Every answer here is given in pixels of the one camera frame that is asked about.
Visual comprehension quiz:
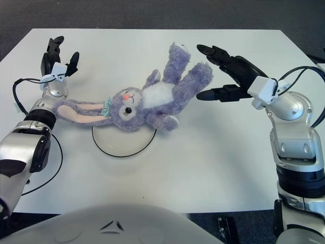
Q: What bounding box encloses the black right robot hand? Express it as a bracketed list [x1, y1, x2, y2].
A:
[196, 44, 269, 103]

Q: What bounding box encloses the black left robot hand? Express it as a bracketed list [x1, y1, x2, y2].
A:
[40, 36, 81, 77]

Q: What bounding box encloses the purple plush bunny doll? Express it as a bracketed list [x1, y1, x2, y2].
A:
[52, 42, 214, 132]

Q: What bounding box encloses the white plate black rim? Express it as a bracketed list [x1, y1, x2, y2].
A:
[91, 124, 157, 160]

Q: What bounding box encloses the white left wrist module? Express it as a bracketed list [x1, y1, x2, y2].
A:
[40, 63, 68, 86]

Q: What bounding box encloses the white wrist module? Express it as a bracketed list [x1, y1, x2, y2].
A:
[40, 63, 68, 86]
[246, 75, 291, 110]

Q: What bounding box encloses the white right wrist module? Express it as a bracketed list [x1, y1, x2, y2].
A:
[246, 75, 291, 110]

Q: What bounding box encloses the white furniture edge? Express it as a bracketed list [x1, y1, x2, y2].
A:
[314, 62, 325, 77]

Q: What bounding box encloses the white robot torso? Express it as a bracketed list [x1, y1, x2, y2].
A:
[0, 203, 225, 244]

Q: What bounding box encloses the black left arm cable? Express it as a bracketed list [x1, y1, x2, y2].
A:
[12, 77, 63, 196]

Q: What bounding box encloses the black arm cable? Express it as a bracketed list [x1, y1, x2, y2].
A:
[276, 66, 325, 128]
[12, 77, 63, 196]

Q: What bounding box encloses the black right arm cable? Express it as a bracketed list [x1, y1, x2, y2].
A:
[276, 66, 325, 128]

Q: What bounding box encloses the black bracket under table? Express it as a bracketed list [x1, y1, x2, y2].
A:
[217, 216, 238, 244]

